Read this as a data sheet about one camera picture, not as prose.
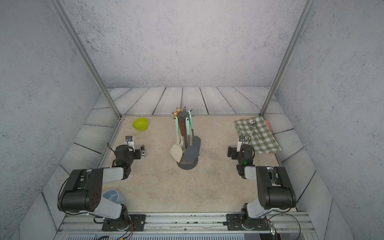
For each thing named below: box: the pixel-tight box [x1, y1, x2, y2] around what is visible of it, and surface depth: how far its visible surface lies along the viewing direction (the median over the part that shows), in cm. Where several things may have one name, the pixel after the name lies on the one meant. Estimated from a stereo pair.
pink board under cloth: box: [264, 119, 273, 135], surface depth 116 cm
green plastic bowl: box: [132, 117, 149, 132], surface depth 114 cm
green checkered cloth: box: [234, 115, 282, 154], surface depth 110 cm
